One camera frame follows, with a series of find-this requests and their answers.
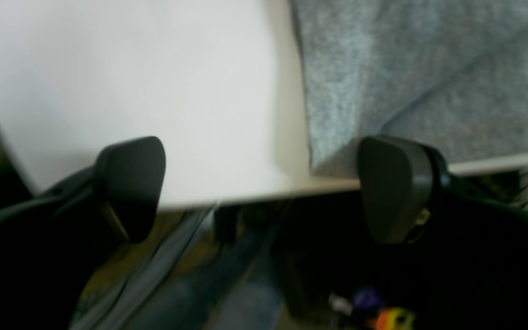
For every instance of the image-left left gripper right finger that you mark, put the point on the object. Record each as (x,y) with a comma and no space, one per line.
(474,250)

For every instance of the grey t-shirt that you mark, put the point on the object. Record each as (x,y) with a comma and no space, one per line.
(449,73)

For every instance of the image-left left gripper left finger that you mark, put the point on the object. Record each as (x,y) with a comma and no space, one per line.
(51,245)

